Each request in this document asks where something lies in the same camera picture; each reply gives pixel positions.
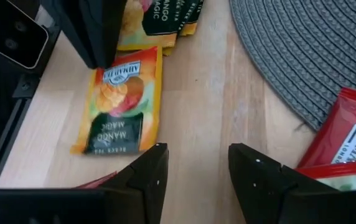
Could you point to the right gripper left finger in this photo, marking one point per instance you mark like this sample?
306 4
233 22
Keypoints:
147 186

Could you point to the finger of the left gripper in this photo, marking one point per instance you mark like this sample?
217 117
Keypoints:
75 21
109 25

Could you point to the round grey woven placemat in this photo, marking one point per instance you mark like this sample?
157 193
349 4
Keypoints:
305 46

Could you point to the small black depth camera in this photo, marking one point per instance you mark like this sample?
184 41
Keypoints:
13 34

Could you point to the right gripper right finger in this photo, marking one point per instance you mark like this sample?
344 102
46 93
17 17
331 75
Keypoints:
259 193

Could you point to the yellow mango tea packet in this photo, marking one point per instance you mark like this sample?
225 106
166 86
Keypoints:
125 102
198 7
188 15
153 18

